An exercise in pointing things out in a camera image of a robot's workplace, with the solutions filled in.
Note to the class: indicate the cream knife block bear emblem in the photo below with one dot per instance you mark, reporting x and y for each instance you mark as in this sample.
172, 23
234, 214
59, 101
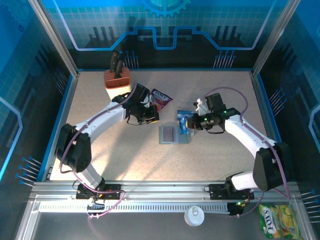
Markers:
117, 80

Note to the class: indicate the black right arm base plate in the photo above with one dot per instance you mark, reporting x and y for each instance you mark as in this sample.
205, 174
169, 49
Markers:
217, 191

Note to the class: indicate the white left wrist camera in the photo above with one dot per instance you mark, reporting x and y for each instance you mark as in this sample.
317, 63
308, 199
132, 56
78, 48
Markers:
147, 102

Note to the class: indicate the aluminium frame post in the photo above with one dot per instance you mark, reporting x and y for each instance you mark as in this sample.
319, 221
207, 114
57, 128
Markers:
52, 37
272, 37

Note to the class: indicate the purple candy bag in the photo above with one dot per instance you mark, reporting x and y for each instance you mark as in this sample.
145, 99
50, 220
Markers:
162, 97

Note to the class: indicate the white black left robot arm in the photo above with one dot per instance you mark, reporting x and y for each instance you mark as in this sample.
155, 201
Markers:
107, 120

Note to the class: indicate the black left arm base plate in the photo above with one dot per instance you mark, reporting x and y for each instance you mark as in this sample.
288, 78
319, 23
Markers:
113, 188

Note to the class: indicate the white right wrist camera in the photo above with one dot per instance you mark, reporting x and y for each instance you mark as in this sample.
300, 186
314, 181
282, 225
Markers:
201, 106

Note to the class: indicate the white round can lid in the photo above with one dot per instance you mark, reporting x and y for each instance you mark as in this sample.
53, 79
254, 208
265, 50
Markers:
194, 216

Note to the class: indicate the aluminium frame rail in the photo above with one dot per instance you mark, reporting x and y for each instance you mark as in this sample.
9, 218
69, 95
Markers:
162, 190

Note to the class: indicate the yellow green candy bag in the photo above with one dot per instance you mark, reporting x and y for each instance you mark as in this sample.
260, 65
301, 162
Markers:
277, 221

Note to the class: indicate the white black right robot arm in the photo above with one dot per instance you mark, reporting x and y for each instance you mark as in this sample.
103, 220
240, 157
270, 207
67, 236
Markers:
245, 130

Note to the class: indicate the clear plastic case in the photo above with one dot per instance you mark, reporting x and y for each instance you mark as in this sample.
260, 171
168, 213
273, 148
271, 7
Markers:
185, 139

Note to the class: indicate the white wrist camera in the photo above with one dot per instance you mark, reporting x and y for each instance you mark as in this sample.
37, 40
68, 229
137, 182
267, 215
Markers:
201, 106
147, 102

